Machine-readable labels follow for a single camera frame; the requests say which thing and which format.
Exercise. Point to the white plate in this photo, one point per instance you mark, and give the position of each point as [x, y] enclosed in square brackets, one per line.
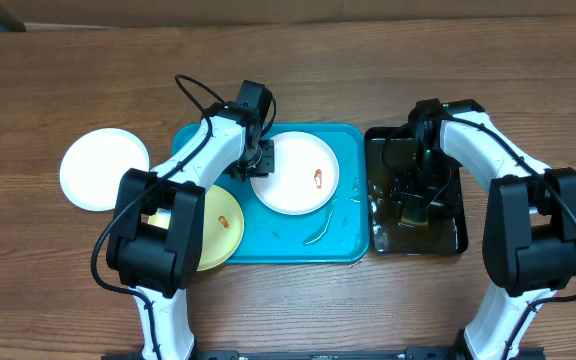
[92, 167]

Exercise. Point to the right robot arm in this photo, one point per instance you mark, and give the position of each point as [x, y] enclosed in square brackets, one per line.
[529, 237]

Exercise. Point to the pink plate with ketchup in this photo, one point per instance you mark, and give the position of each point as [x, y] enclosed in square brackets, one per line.
[306, 174]

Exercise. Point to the black water tray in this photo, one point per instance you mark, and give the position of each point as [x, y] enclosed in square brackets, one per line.
[443, 236]

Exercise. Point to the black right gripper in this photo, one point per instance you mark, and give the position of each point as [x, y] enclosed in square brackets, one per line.
[416, 201]

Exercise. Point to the teal plastic tray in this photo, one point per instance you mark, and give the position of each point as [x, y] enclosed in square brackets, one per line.
[338, 232]

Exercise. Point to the green yellow sponge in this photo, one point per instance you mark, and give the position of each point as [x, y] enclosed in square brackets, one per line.
[414, 216]

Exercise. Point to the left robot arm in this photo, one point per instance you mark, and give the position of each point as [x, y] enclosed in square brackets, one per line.
[151, 249]

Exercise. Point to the yellow plate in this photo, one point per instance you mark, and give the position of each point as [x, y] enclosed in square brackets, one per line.
[222, 228]

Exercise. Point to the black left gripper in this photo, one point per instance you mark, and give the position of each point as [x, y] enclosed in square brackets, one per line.
[266, 168]

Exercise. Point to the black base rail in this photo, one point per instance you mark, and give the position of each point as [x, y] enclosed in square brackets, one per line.
[411, 353]

